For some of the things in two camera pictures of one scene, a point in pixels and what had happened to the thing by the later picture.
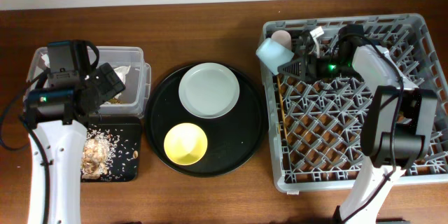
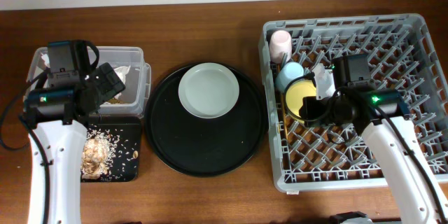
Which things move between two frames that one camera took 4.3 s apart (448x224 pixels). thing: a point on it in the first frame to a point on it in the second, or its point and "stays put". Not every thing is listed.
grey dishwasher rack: x=316 y=126 stays put
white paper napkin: x=122 y=71 stays put
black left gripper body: x=96 y=91 stays put
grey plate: x=208 y=90 stays put
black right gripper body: x=326 y=66 to x=323 y=110
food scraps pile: x=107 y=155 stays put
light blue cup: x=274 y=54 to x=290 y=71
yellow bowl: x=185 y=144 to x=296 y=89
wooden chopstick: x=282 y=108 stays put
